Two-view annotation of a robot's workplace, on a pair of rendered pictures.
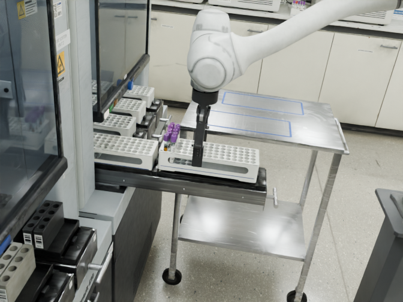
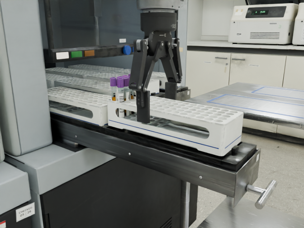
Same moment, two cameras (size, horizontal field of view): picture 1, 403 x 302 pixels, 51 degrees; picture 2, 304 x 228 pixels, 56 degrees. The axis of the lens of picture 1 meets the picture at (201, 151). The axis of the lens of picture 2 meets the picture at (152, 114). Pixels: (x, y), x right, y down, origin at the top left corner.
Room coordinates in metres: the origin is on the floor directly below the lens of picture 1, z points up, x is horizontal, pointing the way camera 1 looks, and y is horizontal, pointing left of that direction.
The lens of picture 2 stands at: (0.60, -0.33, 1.05)
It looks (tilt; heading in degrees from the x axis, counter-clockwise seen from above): 16 degrees down; 33
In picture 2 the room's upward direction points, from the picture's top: straight up
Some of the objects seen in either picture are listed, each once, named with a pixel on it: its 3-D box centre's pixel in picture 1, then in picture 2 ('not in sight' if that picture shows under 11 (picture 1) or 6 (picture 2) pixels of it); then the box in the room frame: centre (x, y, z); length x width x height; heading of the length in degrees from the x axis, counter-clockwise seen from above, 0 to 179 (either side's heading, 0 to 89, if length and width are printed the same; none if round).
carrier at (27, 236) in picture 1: (39, 225); not in sight; (0.75, 0.35, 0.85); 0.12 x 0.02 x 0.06; 175
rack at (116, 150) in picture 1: (108, 150); (77, 105); (1.15, 0.29, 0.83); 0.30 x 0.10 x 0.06; 87
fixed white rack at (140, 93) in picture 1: (116, 94); (145, 79); (1.62, 0.37, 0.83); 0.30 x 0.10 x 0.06; 87
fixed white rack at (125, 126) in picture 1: (90, 125); (92, 92); (1.31, 0.39, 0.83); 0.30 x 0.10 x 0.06; 87
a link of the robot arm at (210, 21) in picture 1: (210, 41); not in sight; (1.12, 0.01, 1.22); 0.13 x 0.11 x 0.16; 1
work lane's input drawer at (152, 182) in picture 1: (164, 173); (125, 136); (1.14, 0.11, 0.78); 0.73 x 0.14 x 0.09; 87
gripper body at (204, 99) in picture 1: (204, 103); (158, 35); (1.13, 0.01, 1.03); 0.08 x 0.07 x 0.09; 177
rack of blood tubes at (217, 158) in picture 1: (208, 159); (169, 119); (1.13, -0.03, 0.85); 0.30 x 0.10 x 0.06; 87
